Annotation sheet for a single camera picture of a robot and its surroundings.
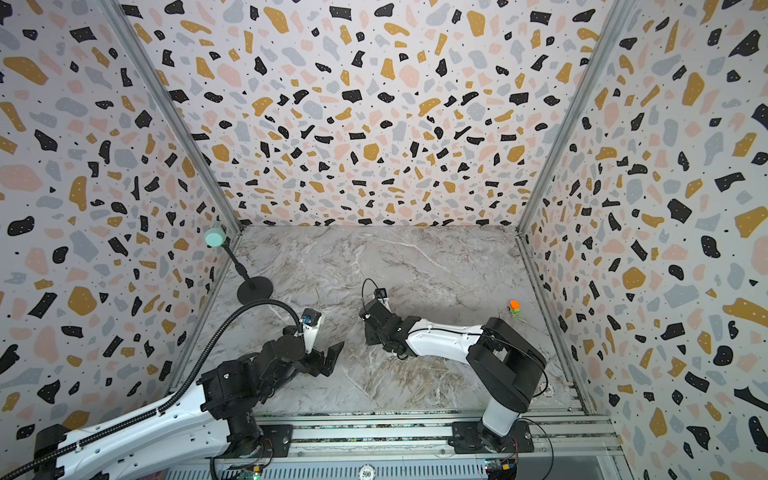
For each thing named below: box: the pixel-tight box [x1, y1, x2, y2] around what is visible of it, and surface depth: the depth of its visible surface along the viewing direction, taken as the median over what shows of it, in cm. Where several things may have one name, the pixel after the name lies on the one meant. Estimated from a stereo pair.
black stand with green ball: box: [204, 227, 273, 305], surface depth 102 cm
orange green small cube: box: [509, 300, 521, 317], surface depth 99 cm
